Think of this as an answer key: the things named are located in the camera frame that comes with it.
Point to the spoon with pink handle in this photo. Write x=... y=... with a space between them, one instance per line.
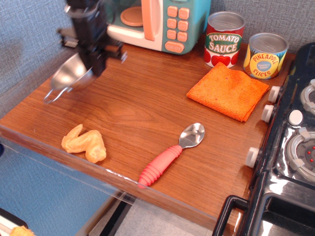
x=189 y=138

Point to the pineapple slices can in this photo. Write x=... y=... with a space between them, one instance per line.
x=265 y=55

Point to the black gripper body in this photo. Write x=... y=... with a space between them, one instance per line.
x=89 y=33

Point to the steel bowl with handles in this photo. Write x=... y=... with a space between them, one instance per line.
x=72 y=75

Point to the orange folded cloth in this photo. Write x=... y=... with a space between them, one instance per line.
x=229 y=92

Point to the orange furry object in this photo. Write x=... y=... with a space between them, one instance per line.
x=21 y=231

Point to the tomato sauce can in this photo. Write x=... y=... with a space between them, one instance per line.
x=223 y=38

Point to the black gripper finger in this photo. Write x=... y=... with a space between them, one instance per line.
x=87 y=58
x=98 y=64

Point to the toy chicken wing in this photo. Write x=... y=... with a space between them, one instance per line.
x=90 y=142

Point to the black toy stove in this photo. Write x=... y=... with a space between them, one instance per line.
x=282 y=187

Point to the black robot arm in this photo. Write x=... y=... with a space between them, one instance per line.
x=83 y=5

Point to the teal toy microwave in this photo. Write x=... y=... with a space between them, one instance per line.
x=171 y=26

